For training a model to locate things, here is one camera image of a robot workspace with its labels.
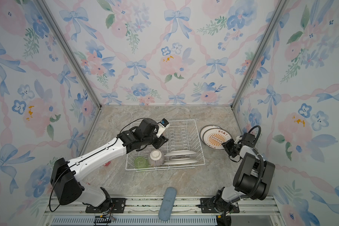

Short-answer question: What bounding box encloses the green translucent cup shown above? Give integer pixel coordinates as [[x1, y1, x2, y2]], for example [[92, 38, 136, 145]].
[[134, 156, 149, 170]]

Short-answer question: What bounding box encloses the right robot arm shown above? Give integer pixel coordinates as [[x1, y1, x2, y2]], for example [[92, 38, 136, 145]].
[[213, 136, 275, 213]]

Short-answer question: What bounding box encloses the aluminium front rail frame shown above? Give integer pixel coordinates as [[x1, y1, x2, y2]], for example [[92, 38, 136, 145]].
[[39, 195, 285, 226]]

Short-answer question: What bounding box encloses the white wire dish rack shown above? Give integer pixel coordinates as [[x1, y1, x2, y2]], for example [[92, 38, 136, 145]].
[[126, 119, 205, 172]]

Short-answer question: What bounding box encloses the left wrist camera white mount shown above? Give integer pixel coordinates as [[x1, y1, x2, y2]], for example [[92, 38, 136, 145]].
[[156, 118, 170, 138]]

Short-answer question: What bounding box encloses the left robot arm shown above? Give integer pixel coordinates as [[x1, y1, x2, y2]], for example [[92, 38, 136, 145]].
[[50, 118, 170, 212]]

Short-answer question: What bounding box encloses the white plate lower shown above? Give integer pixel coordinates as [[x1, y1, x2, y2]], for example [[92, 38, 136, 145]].
[[163, 158, 198, 165]]

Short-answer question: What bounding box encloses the orange sunburst printed plate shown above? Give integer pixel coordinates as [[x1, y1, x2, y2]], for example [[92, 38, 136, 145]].
[[204, 129, 232, 150]]

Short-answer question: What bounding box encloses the ribbed ceramic bowl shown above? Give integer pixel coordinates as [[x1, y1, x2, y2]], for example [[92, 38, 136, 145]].
[[148, 150, 165, 167]]

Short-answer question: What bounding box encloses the aluminium corner post left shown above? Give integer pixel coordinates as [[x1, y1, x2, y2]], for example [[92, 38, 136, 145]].
[[34, 0, 102, 109]]

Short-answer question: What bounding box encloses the black camera cable left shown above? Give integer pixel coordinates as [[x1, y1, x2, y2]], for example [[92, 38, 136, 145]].
[[48, 117, 150, 213]]

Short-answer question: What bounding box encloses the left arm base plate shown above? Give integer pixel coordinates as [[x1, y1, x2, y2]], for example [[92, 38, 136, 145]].
[[85, 198, 127, 214]]

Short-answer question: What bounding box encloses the red ring printed plate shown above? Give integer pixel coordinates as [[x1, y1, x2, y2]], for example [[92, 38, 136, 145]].
[[199, 125, 220, 144]]

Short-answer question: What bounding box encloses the white plate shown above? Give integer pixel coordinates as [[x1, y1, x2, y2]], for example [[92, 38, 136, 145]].
[[163, 158, 198, 165], [164, 150, 197, 157]]

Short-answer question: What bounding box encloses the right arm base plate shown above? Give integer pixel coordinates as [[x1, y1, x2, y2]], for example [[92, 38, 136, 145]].
[[198, 197, 227, 214]]

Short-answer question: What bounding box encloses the white plate middle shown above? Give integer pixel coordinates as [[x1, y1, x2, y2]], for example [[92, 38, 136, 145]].
[[164, 150, 197, 157]]

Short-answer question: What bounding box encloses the aluminium corner post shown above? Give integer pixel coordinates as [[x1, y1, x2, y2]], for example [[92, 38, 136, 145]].
[[34, 0, 102, 109], [231, 0, 288, 111]]

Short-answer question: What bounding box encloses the aluminium corner post right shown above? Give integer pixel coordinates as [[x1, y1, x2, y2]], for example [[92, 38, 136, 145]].
[[231, 0, 288, 111]]

